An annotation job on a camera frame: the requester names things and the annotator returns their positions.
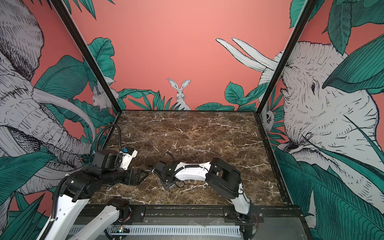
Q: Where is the white vented cable duct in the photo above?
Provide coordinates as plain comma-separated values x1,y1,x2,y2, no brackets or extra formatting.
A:
68,224,241,237

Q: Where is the right black frame post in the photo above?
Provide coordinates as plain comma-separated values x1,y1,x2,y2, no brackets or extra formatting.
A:
256,0,318,116

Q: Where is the black left camera cable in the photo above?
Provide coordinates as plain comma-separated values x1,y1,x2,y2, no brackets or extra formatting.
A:
95,124,123,152

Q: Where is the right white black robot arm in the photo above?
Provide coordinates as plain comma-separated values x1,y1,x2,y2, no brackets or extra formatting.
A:
149,158,253,223

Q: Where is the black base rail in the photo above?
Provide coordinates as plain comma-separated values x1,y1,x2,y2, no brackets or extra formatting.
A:
125,205,304,224

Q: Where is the black frame post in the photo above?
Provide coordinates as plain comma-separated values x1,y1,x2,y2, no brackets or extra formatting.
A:
256,0,318,116
51,0,123,115

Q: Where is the left black frame post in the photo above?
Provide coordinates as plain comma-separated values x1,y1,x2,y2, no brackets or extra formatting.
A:
51,0,123,115

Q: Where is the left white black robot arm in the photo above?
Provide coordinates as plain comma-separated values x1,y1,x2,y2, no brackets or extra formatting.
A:
38,148,148,240

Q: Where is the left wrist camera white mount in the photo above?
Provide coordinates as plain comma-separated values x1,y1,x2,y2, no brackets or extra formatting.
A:
120,147,138,171

